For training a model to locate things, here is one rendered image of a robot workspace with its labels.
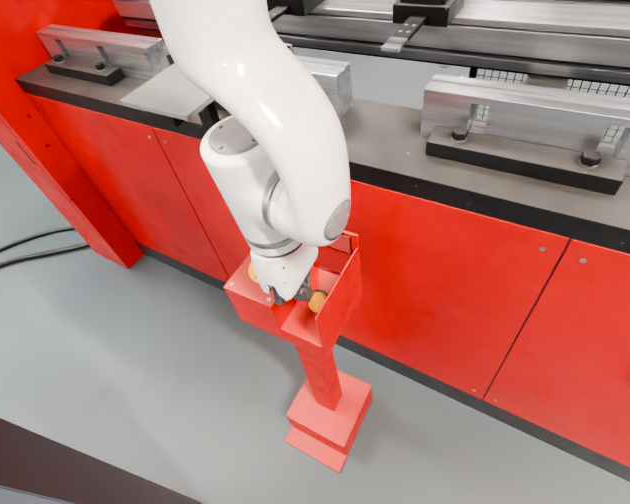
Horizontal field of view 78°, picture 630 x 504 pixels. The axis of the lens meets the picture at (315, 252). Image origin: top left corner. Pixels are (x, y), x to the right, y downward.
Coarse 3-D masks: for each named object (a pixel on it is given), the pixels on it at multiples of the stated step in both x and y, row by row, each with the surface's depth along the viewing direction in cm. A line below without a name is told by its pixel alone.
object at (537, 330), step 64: (64, 128) 130; (128, 128) 108; (128, 192) 142; (192, 192) 116; (384, 192) 75; (192, 256) 156; (320, 256) 105; (384, 256) 90; (448, 256) 79; (512, 256) 70; (576, 256) 63; (384, 320) 112; (448, 320) 95; (512, 320) 83; (576, 320) 73; (448, 384) 122; (512, 384) 102; (576, 384) 88; (576, 448) 109
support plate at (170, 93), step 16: (160, 80) 79; (176, 80) 78; (128, 96) 76; (144, 96) 75; (160, 96) 74; (176, 96) 73; (192, 96) 72; (208, 96) 71; (160, 112) 71; (176, 112) 69; (192, 112) 69
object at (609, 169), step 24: (432, 144) 70; (456, 144) 68; (480, 144) 67; (504, 144) 66; (528, 144) 66; (504, 168) 66; (528, 168) 64; (552, 168) 62; (576, 168) 60; (600, 168) 60; (624, 168) 59; (600, 192) 60
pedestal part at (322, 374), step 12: (300, 348) 90; (312, 360) 92; (324, 360) 94; (312, 372) 99; (324, 372) 97; (336, 372) 107; (312, 384) 108; (324, 384) 102; (336, 384) 111; (324, 396) 111; (336, 396) 115
